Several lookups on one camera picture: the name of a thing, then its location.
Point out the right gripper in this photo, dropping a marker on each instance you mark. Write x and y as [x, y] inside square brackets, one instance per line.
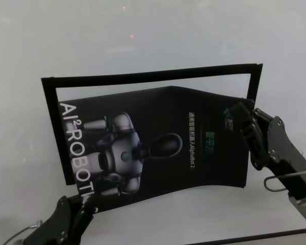
[280, 148]

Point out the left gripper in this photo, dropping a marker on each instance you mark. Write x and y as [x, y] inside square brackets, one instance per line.
[61, 224]

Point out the black robot poster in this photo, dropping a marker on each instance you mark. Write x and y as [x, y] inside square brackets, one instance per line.
[168, 114]

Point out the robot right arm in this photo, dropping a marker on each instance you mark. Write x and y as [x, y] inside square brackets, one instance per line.
[304, 209]

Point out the black tape frame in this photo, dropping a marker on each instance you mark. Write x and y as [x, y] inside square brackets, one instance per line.
[142, 74]

